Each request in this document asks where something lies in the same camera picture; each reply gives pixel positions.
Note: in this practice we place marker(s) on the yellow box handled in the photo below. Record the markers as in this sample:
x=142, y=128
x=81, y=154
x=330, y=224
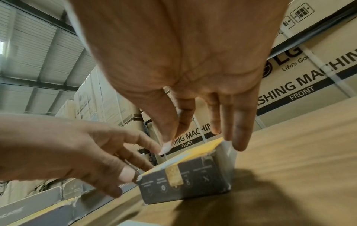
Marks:
x=189, y=183

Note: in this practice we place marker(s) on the person's right hand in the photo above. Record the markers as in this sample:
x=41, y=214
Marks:
x=181, y=48

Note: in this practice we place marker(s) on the group of yellow boxes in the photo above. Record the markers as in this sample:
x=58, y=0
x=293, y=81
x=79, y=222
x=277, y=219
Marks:
x=28, y=207

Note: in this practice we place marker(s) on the black stretch wrap band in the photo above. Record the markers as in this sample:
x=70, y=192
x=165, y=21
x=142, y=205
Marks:
x=320, y=24

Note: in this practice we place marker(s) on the person's left hand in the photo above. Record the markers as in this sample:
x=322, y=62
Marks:
x=69, y=150

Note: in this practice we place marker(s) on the stack of large printed cartons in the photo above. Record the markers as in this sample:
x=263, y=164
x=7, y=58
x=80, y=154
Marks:
x=306, y=77

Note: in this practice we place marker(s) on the small white label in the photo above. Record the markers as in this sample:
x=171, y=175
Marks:
x=166, y=149

